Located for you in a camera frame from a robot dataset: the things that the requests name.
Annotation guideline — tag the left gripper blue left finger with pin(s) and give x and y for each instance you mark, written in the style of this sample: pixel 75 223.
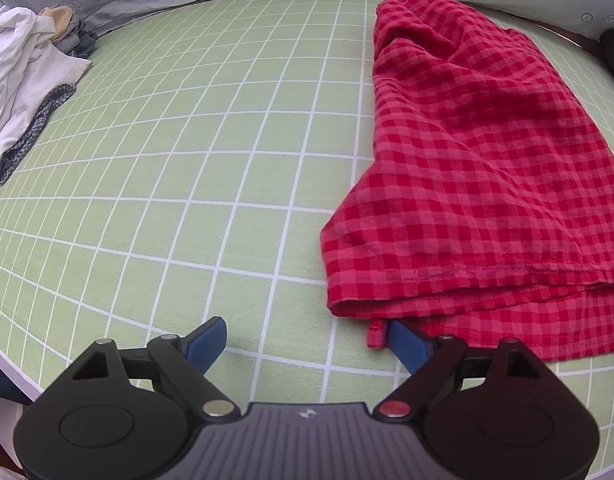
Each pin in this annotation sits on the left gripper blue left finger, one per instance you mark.
pixel 193 353

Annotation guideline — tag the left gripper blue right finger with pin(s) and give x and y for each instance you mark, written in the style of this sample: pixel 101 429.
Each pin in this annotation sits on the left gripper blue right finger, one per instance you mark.
pixel 420 353

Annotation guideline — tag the red checkered garment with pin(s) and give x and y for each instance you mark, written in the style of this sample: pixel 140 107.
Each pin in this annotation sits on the red checkered garment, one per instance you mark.
pixel 488 210

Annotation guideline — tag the green grid mat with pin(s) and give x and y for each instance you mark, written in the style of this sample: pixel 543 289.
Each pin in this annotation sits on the green grid mat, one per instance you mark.
pixel 189 176

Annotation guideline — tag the dark blue patterned garment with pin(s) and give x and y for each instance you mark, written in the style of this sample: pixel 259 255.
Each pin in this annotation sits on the dark blue patterned garment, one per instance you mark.
pixel 12 158

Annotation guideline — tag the white crumpled garment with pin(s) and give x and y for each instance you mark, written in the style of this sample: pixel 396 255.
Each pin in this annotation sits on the white crumpled garment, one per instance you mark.
pixel 30 68

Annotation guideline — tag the beige cloth item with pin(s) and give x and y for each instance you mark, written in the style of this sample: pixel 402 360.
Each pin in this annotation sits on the beige cloth item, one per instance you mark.
pixel 63 19

